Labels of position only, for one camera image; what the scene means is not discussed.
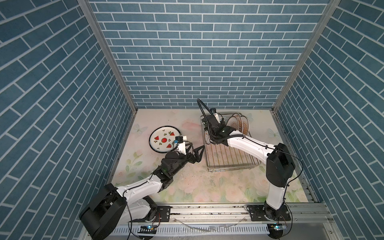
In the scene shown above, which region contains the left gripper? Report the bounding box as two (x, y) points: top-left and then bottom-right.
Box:
(168, 142), (205, 178)

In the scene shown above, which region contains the brown patterned plate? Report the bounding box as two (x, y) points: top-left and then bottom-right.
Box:
(241, 115), (249, 135)
(227, 113), (243, 133)

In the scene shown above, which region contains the white watermelon plate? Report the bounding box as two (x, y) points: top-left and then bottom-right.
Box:
(149, 126), (181, 153)

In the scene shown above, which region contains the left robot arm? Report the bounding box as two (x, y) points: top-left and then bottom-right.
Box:
(79, 143), (205, 240)

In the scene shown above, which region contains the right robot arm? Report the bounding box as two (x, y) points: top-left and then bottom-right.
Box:
(202, 114), (296, 220)

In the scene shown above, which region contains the black corrugated cable right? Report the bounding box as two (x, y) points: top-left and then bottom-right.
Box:
(196, 98), (247, 143)

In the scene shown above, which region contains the metal wire dish rack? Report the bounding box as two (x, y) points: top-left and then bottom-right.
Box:
(200, 115), (261, 172)

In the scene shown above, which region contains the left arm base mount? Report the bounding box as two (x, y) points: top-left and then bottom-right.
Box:
(133, 206), (171, 223)

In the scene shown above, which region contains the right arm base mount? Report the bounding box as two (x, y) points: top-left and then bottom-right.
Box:
(246, 203), (292, 222)

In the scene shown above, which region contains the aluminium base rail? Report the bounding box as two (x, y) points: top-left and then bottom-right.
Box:
(106, 203), (342, 240)

